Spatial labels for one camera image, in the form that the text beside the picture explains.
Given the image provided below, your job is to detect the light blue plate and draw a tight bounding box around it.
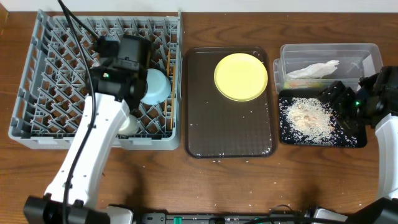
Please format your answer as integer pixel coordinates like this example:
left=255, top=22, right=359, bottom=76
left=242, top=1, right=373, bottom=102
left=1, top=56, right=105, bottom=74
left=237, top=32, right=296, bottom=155
left=141, top=68, right=172, bottom=105

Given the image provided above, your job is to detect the wooden chopstick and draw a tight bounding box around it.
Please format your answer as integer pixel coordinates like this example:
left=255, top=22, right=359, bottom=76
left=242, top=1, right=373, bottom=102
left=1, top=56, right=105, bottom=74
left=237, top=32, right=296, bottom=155
left=164, top=50, right=171, bottom=116
left=170, top=65, right=177, bottom=130

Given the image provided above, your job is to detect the green snack wrapper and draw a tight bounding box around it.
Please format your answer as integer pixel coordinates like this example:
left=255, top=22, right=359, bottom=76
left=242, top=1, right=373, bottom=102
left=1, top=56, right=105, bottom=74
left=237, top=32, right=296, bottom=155
left=284, top=80, right=324, bottom=89

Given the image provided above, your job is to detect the white napkin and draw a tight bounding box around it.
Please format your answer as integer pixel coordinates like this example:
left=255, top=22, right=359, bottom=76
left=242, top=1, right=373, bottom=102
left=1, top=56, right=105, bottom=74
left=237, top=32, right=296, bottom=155
left=285, top=60, right=340, bottom=80

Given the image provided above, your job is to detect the yellow plate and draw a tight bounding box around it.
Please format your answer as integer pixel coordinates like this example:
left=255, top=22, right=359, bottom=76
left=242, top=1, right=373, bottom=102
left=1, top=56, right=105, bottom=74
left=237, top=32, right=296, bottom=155
left=213, top=53, right=268, bottom=102

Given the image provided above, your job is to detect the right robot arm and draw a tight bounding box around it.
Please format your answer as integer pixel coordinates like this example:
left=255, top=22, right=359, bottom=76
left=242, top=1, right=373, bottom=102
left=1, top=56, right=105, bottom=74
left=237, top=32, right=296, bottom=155
left=312, top=66, right=397, bottom=223

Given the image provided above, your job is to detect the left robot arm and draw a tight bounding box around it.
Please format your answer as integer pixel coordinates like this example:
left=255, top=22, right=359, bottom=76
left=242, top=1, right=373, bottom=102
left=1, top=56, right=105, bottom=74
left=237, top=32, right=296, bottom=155
left=24, top=34, right=151, bottom=223

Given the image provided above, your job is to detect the black waste tray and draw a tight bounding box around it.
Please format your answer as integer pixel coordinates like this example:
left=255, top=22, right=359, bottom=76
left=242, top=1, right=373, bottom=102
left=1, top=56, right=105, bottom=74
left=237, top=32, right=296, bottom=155
left=277, top=88, right=368, bottom=148

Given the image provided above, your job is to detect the grey dishwasher rack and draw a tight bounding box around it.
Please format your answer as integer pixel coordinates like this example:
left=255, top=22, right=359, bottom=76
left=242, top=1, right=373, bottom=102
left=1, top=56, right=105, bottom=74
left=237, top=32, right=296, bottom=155
left=8, top=11, right=183, bottom=150

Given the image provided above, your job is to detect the pile of rice grains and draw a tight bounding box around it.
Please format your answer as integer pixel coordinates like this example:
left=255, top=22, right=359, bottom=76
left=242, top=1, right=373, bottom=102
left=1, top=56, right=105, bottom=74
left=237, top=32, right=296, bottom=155
left=279, top=96, right=358, bottom=147

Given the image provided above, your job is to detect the clear plastic bin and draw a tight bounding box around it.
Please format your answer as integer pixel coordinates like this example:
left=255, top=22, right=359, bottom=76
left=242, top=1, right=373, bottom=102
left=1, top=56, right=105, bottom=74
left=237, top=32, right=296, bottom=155
left=273, top=43, right=383, bottom=93

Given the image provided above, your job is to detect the dark brown serving tray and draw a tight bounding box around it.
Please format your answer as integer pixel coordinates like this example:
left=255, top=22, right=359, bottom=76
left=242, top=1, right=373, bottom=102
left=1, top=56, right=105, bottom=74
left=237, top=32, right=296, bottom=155
left=182, top=46, right=279, bottom=159

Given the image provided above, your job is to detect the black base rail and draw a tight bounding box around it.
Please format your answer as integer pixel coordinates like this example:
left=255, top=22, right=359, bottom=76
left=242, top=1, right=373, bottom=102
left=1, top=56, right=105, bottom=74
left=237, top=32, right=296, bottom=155
left=107, top=204, right=315, bottom=224

